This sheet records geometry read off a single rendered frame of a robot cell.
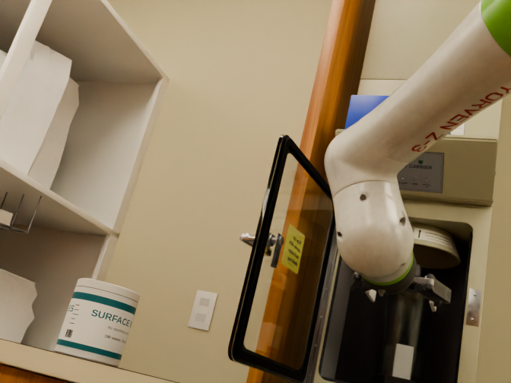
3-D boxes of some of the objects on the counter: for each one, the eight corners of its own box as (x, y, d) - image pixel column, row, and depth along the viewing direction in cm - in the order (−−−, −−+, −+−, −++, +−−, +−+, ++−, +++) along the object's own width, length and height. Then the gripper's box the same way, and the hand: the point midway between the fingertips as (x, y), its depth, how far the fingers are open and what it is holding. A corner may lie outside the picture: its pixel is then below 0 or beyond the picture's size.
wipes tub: (78, 358, 122) (101, 289, 127) (130, 371, 117) (151, 299, 122) (39, 348, 111) (65, 273, 116) (94, 362, 106) (119, 283, 111)
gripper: (465, 254, 93) (468, 289, 111) (324, 238, 102) (349, 273, 121) (460, 300, 90) (464, 328, 109) (316, 279, 100) (342, 308, 118)
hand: (402, 297), depth 113 cm, fingers open, 11 cm apart
